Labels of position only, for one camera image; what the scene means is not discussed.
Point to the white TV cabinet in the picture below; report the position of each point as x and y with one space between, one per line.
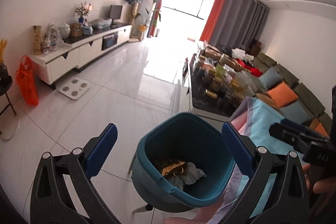
79 52

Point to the orange curtain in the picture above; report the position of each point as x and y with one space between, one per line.
212 20

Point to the blue cushion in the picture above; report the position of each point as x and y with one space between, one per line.
295 112
270 78

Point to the teal patterned tablecloth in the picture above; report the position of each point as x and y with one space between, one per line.
253 119

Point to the white tissue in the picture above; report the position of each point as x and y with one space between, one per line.
190 176

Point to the large gold foil bag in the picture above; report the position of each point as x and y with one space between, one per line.
174 169

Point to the orange plastic bag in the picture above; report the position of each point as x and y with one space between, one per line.
25 81

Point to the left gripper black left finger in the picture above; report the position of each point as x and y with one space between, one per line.
50 199

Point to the person's right hand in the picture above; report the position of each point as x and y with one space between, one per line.
324 186

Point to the blue cushion right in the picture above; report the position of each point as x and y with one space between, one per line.
295 112

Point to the white bathroom scale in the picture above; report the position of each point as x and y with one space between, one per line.
75 88

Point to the grey curtain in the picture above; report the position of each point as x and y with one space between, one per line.
240 23

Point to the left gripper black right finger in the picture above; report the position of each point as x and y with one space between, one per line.
276 191

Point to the green sectional sofa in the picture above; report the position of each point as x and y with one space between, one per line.
307 99

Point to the cluttered coffee table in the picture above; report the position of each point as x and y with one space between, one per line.
213 85

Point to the small black monitor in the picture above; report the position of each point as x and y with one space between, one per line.
115 12

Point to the orange cushion right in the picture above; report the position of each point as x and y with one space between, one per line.
321 130

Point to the blue cushion left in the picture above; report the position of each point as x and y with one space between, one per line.
270 78

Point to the black plant stand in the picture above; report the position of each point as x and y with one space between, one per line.
6 82

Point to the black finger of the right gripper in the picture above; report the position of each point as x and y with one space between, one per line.
296 135

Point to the orange cushion left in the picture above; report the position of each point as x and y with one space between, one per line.
282 95

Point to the teal trash bin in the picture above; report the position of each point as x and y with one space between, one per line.
184 138

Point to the tall green potted plant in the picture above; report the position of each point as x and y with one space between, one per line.
146 17

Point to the orange cushion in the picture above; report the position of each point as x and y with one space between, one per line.
321 130
282 95

